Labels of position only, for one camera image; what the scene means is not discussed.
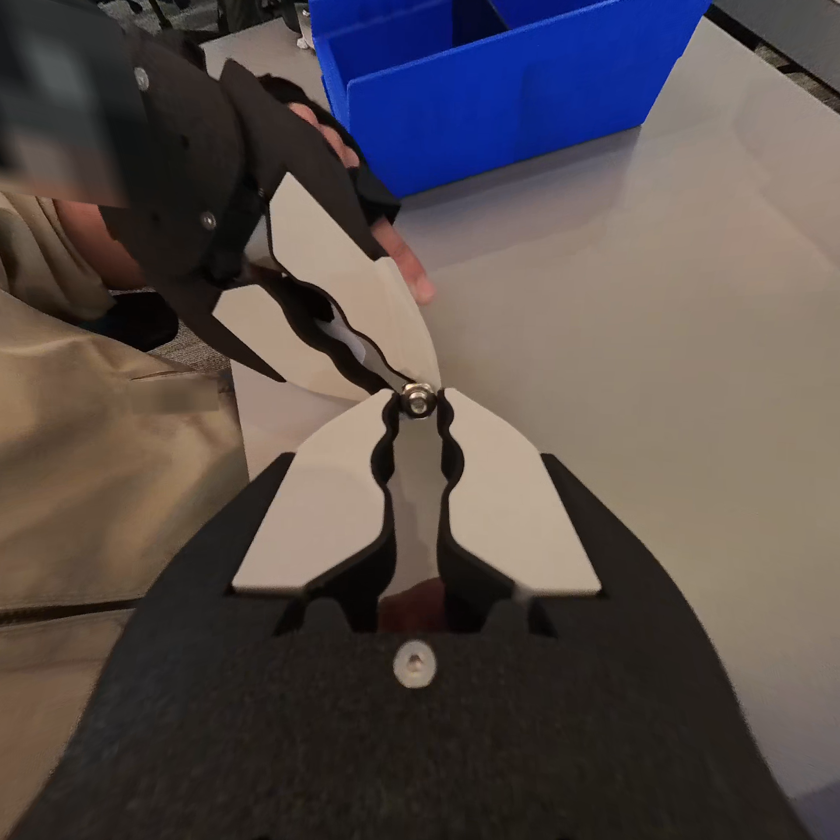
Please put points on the blue divided storage bin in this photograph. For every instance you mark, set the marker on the blue divided storage bin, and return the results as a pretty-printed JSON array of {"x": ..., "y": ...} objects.
[{"x": 525, "y": 92}]

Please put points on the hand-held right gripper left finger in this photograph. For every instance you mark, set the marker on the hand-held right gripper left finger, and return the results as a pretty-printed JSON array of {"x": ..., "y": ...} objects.
[{"x": 313, "y": 525}]

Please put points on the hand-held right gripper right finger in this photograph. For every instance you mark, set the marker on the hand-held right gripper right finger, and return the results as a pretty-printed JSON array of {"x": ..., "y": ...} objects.
[{"x": 519, "y": 525}]

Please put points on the silver hex bolt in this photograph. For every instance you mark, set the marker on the silver hex bolt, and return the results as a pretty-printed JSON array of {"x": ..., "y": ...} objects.
[{"x": 418, "y": 398}]

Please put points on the person's right hand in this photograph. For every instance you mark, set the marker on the person's right hand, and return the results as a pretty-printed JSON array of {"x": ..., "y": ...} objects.
[{"x": 414, "y": 607}]

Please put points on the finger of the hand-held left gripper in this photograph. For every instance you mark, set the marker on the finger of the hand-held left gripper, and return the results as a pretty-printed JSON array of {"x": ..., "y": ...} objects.
[
  {"x": 355, "y": 263},
  {"x": 295, "y": 348}
]

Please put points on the person's left hand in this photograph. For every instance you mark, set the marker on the person's left hand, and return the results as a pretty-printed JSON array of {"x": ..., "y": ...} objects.
[{"x": 404, "y": 269}]

